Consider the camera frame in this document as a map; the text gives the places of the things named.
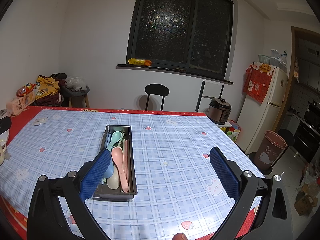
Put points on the beige spoon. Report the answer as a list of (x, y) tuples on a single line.
[(115, 182)]

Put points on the red printed cloth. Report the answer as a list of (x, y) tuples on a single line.
[(258, 85)]

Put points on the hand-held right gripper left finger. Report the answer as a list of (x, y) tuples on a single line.
[(96, 175)]

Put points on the dark window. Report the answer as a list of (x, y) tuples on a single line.
[(175, 25)]

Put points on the black round-back chair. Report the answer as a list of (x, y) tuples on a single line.
[(156, 90)]

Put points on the blue spoon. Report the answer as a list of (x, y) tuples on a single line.
[(110, 172)]

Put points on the wooden door frame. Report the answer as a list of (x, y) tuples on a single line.
[(292, 67)]

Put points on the yellow garment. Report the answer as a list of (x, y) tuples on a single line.
[(45, 87)]

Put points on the stainless steel utensil tray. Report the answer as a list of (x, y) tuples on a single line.
[(115, 196)]

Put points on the blue plaid table cover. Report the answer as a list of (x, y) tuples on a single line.
[(175, 155)]

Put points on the colourful toy bag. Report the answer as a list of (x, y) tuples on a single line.
[(231, 132)]

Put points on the brown trash bin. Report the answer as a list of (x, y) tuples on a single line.
[(270, 152)]

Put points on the crumpled clear plastic bags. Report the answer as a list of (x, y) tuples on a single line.
[(75, 82)]

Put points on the black kitchen oven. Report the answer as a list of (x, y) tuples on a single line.
[(307, 135)]

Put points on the black stool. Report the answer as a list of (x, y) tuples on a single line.
[(287, 136)]

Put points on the orange snack bag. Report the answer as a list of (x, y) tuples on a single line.
[(25, 90)]

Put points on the green chopstick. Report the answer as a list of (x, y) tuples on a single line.
[(123, 143)]

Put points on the pink chopstick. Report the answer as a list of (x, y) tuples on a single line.
[(128, 155), (125, 150)]

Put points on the dark red garment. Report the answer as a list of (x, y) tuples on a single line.
[(52, 101)]

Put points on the black metal frame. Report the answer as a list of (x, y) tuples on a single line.
[(201, 95)]

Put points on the mint green spoon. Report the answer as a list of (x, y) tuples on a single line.
[(116, 137)]

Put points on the grey stool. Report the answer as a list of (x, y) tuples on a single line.
[(75, 92)]

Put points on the yellow snack packet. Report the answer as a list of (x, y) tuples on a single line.
[(138, 61)]

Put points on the electric rice cooker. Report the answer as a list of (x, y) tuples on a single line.
[(218, 111)]

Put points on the cream refrigerator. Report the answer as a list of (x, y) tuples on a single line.
[(265, 115)]

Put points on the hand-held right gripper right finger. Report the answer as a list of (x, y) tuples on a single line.
[(223, 173)]

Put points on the clear plastic bags on refrigerator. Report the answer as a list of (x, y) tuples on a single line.
[(278, 60)]

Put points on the pink spoon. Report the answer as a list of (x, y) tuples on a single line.
[(117, 155)]

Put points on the dark window sill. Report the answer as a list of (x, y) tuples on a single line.
[(175, 68)]

